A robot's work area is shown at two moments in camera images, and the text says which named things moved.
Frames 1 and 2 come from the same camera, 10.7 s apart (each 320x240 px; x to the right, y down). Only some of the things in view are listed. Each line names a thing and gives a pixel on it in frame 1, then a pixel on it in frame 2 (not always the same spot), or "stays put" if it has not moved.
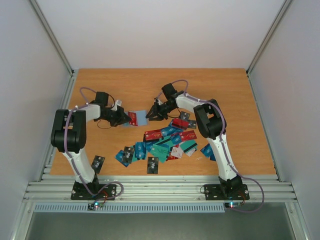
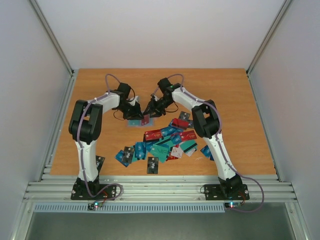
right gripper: x=159 y=110 -> x=155 y=105
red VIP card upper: x=153 y=134 stays put
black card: x=152 y=165 stays put
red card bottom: x=133 y=121 -> x=146 y=117
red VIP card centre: x=188 y=135 stays put
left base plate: x=93 y=191 stays put
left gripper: x=121 y=119 -> x=136 y=115
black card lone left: x=97 y=163 stays put
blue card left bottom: x=119 y=157 stays put
